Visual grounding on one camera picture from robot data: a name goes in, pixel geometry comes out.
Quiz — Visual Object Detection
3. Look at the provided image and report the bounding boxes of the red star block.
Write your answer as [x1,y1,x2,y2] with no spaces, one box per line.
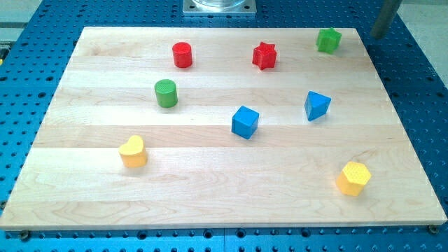
[252,41,277,70]

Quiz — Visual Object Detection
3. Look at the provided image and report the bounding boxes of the green star block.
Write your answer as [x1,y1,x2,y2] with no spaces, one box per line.
[316,27,342,54]

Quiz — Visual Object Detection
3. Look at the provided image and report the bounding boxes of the blue cube block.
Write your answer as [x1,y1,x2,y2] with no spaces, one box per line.
[231,106,260,139]

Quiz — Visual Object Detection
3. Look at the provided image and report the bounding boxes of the green cylinder block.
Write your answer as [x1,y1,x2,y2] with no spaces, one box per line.
[155,79,178,108]

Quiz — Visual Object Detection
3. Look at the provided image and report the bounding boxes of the wooden board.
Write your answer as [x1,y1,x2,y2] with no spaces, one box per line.
[1,27,447,230]

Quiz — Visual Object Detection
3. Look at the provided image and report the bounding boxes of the red cylinder block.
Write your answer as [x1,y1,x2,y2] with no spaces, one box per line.
[172,42,193,68]

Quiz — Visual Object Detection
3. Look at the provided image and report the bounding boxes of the blue triangular prism block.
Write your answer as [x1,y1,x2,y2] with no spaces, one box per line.
[304,91,331,121]

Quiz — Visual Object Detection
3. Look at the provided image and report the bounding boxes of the yellow heart block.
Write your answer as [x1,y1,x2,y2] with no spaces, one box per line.
[118,135,148,168]

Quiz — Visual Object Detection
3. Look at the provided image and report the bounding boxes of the yellow hexagon block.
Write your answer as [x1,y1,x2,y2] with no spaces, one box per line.
[336,162,371,196]

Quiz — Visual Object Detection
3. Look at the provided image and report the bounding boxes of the blue perforated table plate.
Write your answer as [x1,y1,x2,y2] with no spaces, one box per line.
[1,1,447,251]

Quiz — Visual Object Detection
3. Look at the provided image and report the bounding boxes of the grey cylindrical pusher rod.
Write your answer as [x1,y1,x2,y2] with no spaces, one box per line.
[370,0,403,40]

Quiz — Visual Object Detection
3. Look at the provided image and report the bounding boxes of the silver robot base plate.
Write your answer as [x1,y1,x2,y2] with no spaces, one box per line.
[182,0,257,15]

